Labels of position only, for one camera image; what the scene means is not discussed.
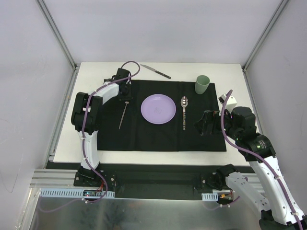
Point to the purple plate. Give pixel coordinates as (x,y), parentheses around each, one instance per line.
(158,109)

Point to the white cable duct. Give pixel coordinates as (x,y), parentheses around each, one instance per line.
(75,193)
(210,197)

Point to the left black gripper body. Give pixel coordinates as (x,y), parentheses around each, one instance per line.
(125,95)

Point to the metal spoon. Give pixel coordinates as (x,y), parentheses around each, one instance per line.
(184,104)

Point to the metal fork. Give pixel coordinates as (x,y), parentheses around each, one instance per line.
(122,117)

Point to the right white cable duct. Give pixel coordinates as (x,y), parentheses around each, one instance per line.
(210,197)

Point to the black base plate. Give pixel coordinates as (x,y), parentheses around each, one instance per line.
(171,182)

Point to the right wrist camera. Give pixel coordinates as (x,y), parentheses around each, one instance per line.
(230,104)

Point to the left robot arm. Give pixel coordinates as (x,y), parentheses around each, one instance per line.
(86,119)

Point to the black handled knife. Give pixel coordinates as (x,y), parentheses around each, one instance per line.
(156,71)

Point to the aluminium frame post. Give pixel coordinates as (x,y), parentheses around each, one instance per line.
(56,32)
(266,32)

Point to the black cloth placemat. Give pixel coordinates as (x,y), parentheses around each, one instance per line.
(137,134)

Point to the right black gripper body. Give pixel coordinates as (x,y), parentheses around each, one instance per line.
(208,122)

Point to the left white cable duct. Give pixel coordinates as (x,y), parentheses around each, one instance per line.
(75,193)

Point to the aluminium rail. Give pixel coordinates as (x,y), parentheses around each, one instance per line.
(53,178)

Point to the right aluminium frame post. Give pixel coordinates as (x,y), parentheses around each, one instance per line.
(266,32)

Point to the green cup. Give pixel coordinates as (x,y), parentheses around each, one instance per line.
(201,84)

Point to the left aluminium frame post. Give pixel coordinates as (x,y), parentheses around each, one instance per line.
(56,32)

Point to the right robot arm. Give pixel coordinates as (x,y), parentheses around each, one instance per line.
(276,209)

